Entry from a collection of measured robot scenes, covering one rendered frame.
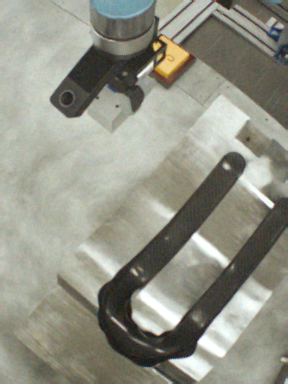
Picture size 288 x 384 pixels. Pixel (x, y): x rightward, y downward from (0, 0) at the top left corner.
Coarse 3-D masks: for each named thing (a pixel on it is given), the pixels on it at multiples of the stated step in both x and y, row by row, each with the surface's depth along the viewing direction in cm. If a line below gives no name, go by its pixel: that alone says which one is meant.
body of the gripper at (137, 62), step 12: (156, 24) 80; (156, 36) 84; (96, 48) 78; (144, 48) 78; (132, 60) 84; (144, 60) 84; (156, 60) 87; (120, 72) 83; (132, 72) 84; (108, 84) 88; (120, 84) 85
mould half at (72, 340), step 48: (192, 144) 102; (240, 144) 102; (144, 192) 100; (192, 192) 101; (240, 192) 101; (96, 240) 94; (144, 240) 97; (192, 240) 99; (240, 240) 99; (96, 288) 92; (144, 288) 92; (192, 288) 94; (240, 288) 97; (48, 336) 97; (96, 336) 97
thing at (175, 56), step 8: (168, 40) 112; (168, 48) 112; (176, 48) 112; (160, 56) 111; (168, 56) 111; (176, 56) 112; (184, 56) 112; (160, 64) 111; (168, 64) 111; (176, 64) 111; (160, 72) 112; (168, 72) 111
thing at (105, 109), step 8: (152, 64) 100; (144, 72) 100; (104, 88) 96; (112, 88) 98; (96, 96) 96; (104, 96) 96; (112, 96) 96; (96, 104) 96; (104, 104) 96; (112, 104) 96; (88, 112) 100; (96, 112) 97; (104, 112) 95; (112, 112) 95; (120, 112) 96; (96, 120) 100; (104, 120) 97; (112, 120) 95; (120, 120) 99; (104, 128) 100; (112, 128) 98
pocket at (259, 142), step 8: (248, 120) 103; (240, 128) 104; (248, 128) 106; (256, 128) 105; (240, 136) 105; (248, 136) 105; (256, 136) 106; (264, 136) 104; (248, 144) 105; (256, 144) 105; (264, 144) 105; (256, 152) 105; (264, 152) 105
